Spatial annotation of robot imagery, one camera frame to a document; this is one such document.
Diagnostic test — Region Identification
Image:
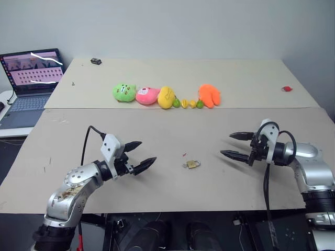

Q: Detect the yellow plush toy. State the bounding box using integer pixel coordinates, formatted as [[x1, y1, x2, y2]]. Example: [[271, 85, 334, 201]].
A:
[[157, 86, 176, 110]]

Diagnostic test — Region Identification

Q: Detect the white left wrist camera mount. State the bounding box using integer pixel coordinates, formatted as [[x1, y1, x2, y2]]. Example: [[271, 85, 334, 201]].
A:
[[100, 133, 125, 181]]

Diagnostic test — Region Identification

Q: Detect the pink plush toy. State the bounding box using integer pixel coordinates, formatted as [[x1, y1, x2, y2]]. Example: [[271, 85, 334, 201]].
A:
[[135, 87, 161, 106]]

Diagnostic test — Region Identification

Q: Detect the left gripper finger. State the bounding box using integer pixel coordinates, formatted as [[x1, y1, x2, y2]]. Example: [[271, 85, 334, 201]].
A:
[[124, 141, 143, 153], [132, 157, 158, 176]]

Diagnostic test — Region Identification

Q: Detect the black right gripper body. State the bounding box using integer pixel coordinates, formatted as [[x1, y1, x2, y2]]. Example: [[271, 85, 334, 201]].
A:
[[248, 132, 271, 167]]

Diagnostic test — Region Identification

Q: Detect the thin red cable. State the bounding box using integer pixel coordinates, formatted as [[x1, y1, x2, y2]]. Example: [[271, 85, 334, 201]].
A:
[[77, 224, 84, 251]]

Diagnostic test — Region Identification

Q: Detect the black metal frame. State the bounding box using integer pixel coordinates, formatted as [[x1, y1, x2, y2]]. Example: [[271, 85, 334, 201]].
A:
[[78, 210, 315, 251]]

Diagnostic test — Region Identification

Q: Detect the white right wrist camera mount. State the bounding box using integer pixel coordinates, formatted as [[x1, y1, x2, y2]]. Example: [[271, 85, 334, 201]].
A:
[[257, 119, 280, 165]]

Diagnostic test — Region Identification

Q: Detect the dark rounded shape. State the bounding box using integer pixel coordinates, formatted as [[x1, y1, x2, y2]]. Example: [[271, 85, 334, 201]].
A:
[[185, 222, 220, 251], [136, 221, 171, 251]]

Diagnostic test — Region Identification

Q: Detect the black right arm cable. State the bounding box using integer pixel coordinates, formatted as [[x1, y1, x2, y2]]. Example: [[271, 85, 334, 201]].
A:
[[255, 128, 297, 251]]

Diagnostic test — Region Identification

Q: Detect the green plush toy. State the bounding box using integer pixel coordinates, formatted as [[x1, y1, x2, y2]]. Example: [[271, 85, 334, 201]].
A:
[[112, 83, 137, 103]]

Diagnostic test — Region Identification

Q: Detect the open grey laptop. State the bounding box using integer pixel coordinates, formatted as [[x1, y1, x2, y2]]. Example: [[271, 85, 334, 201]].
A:
[[0, 48, 66, 130]]

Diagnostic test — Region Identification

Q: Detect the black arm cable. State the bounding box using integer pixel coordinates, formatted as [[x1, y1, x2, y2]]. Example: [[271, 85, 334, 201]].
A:
[[80, 125, 107, 166], [255, 128, 297, 251]]

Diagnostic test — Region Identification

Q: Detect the orange plush toy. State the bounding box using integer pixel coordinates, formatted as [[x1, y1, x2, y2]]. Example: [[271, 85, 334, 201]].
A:
[[198, 84, 222, 109]]

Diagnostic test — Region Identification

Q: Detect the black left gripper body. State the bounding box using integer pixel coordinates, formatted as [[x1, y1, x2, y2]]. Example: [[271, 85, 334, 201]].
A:
[[114, 152, 137, 178]]

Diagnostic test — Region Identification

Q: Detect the thin black laptop cable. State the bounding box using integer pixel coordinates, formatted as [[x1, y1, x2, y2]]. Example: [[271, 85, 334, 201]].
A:
[[5, 88, 16, 105]]

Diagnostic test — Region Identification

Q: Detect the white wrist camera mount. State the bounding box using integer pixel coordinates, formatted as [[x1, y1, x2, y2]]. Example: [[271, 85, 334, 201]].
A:
[[257, 119, 280, 165], [100, 133, 125, 181]]

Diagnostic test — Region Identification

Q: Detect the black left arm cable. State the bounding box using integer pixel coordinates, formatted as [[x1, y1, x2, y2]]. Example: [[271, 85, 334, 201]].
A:
[[80, 125, 107, 166]]

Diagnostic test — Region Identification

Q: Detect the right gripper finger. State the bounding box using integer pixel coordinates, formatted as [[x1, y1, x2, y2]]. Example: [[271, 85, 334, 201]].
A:
[[229, 132, 254, 142], [220, 150, 251, 164]]

